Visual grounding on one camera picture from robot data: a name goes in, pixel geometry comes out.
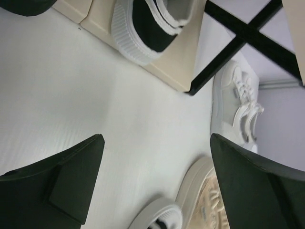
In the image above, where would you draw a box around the black beige shoe shelf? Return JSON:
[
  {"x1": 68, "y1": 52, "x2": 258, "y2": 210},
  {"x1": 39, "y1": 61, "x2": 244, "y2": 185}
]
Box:
[{"x1": 53, "y1": 0, "x2": 301, "y2": 95}]

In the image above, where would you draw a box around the beige lace sneaker left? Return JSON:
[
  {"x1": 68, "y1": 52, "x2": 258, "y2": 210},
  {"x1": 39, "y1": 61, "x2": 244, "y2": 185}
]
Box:
[{"x1": 176, "y1": 156, "x2": 230, "y2": 229}]

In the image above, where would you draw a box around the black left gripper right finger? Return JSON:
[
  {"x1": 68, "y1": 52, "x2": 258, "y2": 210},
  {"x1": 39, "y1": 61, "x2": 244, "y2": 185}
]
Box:
[{"x1": 211, "y1": 134, "x2": 305, "y2": 229}]

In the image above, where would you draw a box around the aluminium frame post right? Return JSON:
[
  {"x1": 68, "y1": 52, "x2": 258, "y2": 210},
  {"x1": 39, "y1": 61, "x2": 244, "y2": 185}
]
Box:
[{"x1": 259, "y1": 79, "x2": 305, "y2": 90}]

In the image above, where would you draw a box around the black white sneaker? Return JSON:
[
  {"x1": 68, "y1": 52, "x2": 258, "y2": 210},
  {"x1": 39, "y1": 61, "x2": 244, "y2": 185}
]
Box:
[
  {"x1": 111, "y1": 0, "x2": 197, "y2": 66},
  {"x1": 128, "y1": 198, "x2": 183, "y2": 229}
]

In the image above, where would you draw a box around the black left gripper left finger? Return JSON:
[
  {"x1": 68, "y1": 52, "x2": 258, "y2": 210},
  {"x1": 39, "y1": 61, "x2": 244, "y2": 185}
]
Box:
[{"x1": 0, "y1": 134, "x2": 105, "y2": 229}]

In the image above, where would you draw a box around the white grey sneaker left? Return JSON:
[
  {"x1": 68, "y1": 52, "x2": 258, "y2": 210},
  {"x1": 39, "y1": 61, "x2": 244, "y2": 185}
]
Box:
[{"x1": 210, "y1": 60, "x2": 264, "y2": 154}]

